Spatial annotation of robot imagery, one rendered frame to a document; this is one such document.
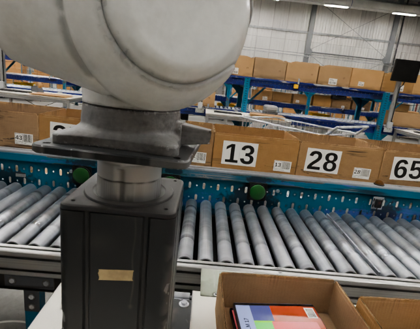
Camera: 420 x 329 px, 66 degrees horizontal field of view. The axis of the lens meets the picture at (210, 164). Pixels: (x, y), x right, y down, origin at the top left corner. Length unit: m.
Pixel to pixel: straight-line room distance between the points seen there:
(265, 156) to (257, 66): 4.60
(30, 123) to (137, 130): 1.20
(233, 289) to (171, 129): 0.45
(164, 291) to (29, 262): 0.61
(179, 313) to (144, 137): 0.47
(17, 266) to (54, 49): 0.91
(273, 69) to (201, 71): 5.84
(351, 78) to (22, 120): 5.67
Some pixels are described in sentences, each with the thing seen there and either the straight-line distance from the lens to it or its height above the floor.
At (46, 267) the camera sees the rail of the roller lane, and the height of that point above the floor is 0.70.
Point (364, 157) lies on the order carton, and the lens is 1.64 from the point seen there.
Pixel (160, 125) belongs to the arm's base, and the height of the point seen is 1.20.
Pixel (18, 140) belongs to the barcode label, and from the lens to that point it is 1.68.
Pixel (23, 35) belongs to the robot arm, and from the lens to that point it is 0.29.
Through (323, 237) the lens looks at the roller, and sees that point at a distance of 1.31.
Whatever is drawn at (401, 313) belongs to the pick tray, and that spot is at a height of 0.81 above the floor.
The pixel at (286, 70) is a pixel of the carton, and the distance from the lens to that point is 6.13.
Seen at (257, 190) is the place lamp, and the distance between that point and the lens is 1.45.
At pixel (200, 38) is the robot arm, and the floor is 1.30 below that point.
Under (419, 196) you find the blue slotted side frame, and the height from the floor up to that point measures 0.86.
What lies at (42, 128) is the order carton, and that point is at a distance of 1.62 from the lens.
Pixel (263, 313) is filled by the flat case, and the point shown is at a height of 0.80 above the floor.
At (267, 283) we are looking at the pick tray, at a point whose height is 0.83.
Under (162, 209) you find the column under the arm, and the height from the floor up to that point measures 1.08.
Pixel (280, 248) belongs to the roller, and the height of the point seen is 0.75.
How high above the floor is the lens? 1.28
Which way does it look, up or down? 15 degrees down
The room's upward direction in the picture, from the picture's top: 6 degrees clockwise
